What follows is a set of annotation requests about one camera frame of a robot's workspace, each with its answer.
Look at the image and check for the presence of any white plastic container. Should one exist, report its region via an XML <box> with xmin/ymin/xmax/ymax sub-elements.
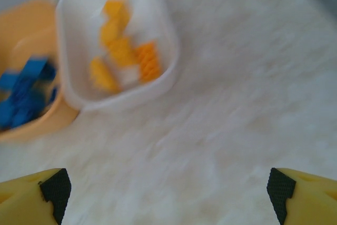
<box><xmin>55</xmin><ymin>0</ymin><xmax>181</xmax><ymax>111</ymax></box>

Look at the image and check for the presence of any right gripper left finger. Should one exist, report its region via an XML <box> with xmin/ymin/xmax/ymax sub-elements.
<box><xmin>0</xmin><ymin>168</ymin><xmax>72</xmax><ymax>225</ymax></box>

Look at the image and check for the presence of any orange plastic container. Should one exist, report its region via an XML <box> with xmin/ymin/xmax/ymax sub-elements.
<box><xmin>0</xmin><ymin>0</ymin><xmax>80</xmax><ymax>143</ymax></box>

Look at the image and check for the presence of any orange lego brick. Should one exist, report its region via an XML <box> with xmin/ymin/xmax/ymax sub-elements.
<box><xmin>99</xmin><ymin>21</ymin><xmax>124</xmax><ymax>45</ymax></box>
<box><xmin>135</xmin><ymin>42</ymin><xmax>163</xmax><ymax>82</ymax></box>

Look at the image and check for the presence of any yellow lego brick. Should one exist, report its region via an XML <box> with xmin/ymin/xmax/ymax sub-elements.
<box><xmin>104</xmin><ymin>0</ymin><xmax>132</xmax><ymax>22</ymax></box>
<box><xmin>89</xmin><ymin>57</ymin><xmax>119</xmax><ymax>91</ymax></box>
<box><xmin>107</xmin><ymin>37</ymin><xmax>137</xmax><ymax>66</ymax></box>

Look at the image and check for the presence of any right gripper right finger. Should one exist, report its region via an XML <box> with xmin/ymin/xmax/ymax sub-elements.
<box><xmin>266</xmin><ymin>167</ymin><xmax>337</xmax><ymax>225</ymax></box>

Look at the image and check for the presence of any blue lego brick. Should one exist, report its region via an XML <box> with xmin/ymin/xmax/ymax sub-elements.
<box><xmin>0</xmin><ymin>70</ymin><xmax>22</xmax><ymax>91</ymax></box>
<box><xmin>10</xmin><ymin>77</ymin><xmax>43</xmax><ymax>110</ymax></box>
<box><xmin>0</xmin><ymin>101</ymin><xmax>35</xmax><ymax>130</ymax></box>
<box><xmin>19</xmin><ymin>55</ymin><xmax>57</xmax><ymax>80</ymax></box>

